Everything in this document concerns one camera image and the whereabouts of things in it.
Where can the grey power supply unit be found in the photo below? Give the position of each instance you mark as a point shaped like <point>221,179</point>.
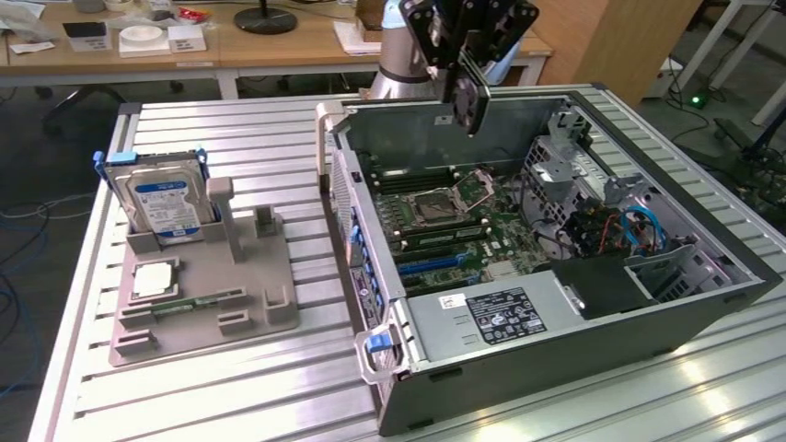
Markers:
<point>441,331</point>

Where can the wooden desk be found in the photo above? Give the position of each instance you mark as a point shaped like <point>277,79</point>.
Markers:
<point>276,46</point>

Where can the low metal disk bay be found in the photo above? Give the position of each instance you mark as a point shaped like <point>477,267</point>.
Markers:
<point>668,276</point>

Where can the blue expansion slot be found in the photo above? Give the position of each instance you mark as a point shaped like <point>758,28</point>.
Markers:
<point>429,266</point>

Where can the CPU socket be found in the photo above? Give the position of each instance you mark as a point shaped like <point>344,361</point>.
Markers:
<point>432,207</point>

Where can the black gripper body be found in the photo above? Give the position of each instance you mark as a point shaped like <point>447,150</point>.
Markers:
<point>472,14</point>

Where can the black office chair base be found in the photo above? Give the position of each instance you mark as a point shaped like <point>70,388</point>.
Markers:
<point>92,92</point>

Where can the silver CPU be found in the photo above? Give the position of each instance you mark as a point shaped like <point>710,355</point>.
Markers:
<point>152,281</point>

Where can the black open PC case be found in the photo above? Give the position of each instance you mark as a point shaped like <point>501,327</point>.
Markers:
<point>552,368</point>

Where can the stack of white papers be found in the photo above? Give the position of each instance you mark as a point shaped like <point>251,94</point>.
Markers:
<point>356,39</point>

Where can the green RAM stick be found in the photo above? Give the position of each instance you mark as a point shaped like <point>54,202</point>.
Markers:
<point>184,305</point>

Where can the blue case latch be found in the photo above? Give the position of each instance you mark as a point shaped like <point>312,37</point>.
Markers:
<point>375,343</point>

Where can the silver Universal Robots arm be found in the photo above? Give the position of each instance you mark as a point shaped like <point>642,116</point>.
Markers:
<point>392,78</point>

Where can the wooden cabinet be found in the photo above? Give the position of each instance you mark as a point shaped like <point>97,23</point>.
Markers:
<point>602,41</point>

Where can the clear plastic bag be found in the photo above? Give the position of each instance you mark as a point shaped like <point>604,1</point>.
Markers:
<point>24,20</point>

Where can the installed RAM stick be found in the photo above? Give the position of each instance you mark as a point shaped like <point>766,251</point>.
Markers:
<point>444,234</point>

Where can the graphics card with fan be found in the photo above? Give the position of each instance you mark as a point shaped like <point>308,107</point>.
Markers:
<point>472,96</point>

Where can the metal socket cover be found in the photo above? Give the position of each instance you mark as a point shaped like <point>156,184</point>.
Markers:
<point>475,186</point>

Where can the grey cup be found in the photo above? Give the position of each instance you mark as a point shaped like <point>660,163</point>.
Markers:
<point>89,5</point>

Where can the red packet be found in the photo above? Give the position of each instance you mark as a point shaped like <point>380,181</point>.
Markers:
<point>189,15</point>

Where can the white paper card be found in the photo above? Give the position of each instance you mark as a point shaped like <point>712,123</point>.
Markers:
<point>32,47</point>

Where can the green indicator light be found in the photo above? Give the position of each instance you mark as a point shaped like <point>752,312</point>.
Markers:
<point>696,100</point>

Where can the white table frame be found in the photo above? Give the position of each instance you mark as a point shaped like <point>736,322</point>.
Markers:
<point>736,27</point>

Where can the blue disk caddy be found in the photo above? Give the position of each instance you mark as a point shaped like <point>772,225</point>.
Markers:
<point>118,157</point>

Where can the black round stand base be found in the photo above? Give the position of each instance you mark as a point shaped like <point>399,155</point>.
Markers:
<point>265,22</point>

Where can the grey parts rack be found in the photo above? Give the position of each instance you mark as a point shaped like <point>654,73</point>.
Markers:
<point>196,271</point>

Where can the hard disk with blue label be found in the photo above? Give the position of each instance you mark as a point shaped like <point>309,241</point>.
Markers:
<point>162,207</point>

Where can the tall metal disk bay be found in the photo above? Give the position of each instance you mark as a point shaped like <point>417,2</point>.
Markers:
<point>555,179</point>

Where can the black equipment stand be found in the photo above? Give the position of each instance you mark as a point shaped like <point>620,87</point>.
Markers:
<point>758,152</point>

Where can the small plain white box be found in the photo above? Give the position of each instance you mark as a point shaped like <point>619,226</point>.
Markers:
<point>185,39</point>

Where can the black air shroud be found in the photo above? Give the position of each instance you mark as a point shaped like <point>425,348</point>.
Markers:
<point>590,281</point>

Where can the silver chipset heatsink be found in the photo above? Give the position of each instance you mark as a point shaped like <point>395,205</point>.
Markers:
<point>504,271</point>

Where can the white box with black lid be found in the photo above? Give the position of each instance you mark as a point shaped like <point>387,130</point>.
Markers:
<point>86,37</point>

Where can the green motherboard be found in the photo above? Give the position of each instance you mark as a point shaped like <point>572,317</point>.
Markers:
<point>509,230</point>

